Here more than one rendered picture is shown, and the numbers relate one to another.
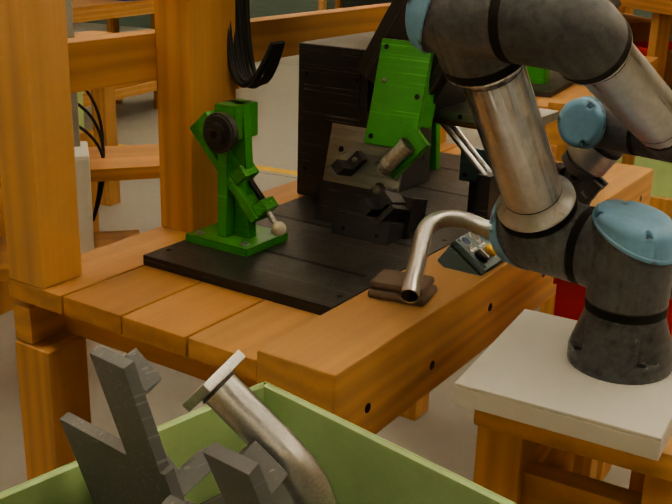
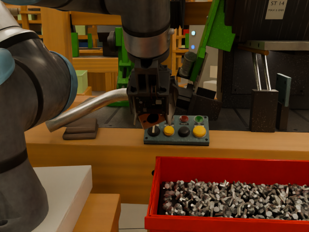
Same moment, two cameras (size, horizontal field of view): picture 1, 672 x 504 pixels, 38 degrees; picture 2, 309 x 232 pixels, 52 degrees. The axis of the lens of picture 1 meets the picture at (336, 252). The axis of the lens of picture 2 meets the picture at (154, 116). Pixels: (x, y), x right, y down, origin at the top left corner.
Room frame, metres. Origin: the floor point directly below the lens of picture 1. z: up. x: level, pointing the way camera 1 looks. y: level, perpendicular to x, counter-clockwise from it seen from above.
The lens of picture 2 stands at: (1.33, -0.88, 1.14)
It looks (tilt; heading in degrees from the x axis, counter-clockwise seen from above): 14 degrees down; 62
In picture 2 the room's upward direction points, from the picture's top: straight up
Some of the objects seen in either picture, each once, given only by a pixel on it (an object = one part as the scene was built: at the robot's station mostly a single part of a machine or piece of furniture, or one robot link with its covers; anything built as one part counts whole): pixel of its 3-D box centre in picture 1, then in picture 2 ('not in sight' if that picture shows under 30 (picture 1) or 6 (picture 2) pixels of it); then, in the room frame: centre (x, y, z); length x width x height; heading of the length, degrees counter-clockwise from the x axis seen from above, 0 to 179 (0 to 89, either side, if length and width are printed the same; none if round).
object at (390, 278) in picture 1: (402, 286); (81, 128); (1.53, -0.11, 0.91); 0.10 x 0.08 x 0.03; 67
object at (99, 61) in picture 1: (258, 39); (226, 13); (2.24, 0.19, 1.23); 1.30 x 0.05 x 0.09; 147
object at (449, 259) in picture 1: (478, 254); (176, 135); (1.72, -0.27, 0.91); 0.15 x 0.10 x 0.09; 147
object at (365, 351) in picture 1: (508, 268); (252, 167); (1.89, -0.36, 0.82); 1.50 x 0.14 x 0.15; 147
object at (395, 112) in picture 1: (407, 92); (219, 25); (1.94, -0.13, 1.17); 0.13 x 0.12 x 0.20; 147
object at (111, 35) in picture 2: (218, 133); (112, 42); (1.75, 0.22, 1.12); 0.07 x 0.03 x 0.08; 57
